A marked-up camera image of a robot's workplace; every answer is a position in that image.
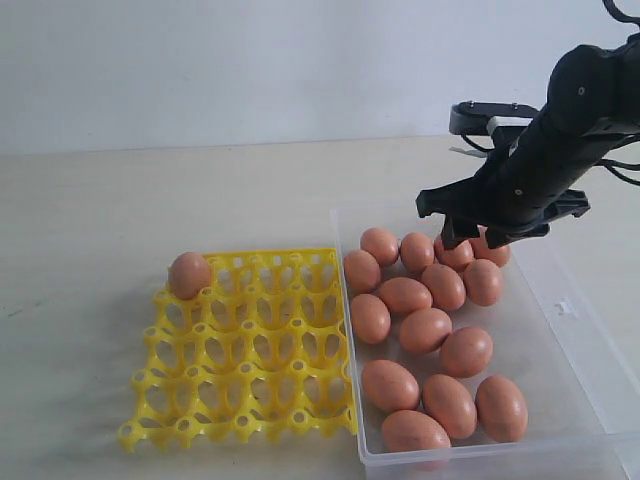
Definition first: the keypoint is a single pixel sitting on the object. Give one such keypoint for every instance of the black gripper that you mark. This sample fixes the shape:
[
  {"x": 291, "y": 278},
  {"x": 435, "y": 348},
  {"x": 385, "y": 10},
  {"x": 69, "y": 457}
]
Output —
[{"x": 520, "y": 189}]

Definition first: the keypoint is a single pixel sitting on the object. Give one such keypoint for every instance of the brown egg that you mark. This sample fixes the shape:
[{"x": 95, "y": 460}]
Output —
[
  {"x": 466, "y": 352},
  {"x": 404, "y": 295},
  {"x": 410, "y": 430},
  {"x": 389, "y": 386},
  {"x": 416, "y": 252},
  {"x": 189, "y": 273},
  {"x": 362, "y": 272},
  {"x": 502, "y": 409},
  {"x": 484, "y": 282},
  {"x": 445, "y": 285},
  {"x": 381, "y": 244},
  {"x": 370, "y": 318},
  {"x": 457, "y": 258},
  {"x": 500, "y": 256},
  {"x": 425, "y": 330},
  {"x": 448, "y": 401}
]

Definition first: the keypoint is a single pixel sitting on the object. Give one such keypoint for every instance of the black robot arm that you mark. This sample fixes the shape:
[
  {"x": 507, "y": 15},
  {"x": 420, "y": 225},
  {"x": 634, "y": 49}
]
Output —
[{"x": 593, "y": 94}]

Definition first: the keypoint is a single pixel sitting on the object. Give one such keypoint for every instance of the clear plastic container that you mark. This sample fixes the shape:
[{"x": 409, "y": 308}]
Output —
[{"x": 583, "y": 399}]

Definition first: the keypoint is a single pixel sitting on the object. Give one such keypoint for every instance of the yellow plastic egg tray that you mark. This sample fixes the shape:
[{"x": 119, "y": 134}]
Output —
[{"x": 262, "y": 351}]

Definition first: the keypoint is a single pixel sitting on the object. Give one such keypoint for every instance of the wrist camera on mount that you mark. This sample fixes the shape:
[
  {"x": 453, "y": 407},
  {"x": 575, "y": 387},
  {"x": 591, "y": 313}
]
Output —
[{"x": 502, "y": 122}]

